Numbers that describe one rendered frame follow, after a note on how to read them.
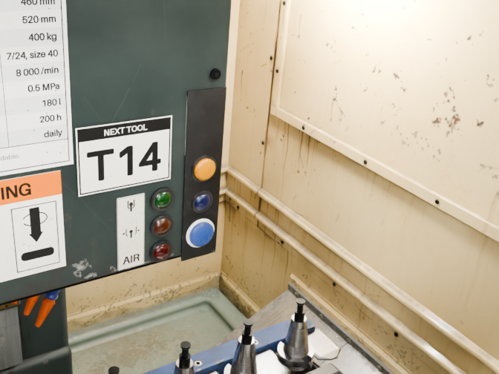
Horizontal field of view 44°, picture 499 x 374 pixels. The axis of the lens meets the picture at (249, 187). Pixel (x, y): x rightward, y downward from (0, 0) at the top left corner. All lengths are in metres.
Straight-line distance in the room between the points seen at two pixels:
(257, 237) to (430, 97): 0.85
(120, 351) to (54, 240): 1.44
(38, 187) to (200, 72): 0.19
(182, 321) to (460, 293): 1.06
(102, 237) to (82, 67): 0.18
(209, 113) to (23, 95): 0.19
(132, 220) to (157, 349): 1.43
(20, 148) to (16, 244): 0.10
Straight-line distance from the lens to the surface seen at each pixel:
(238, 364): 1.02
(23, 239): 0.62
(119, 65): 0.59
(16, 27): 0.55
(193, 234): 0.69
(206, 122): 0.65
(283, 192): 1.80
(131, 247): 0.67
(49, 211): 0.61
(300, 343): 1.07
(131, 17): 0.58
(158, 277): 2.12
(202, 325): 2.15
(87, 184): 0.61
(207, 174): 0.66
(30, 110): 0.57
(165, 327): 2.14
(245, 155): 1.93
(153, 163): 0.63
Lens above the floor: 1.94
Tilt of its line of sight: 26 degrees down
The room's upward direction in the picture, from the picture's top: 5 degrees clockwise
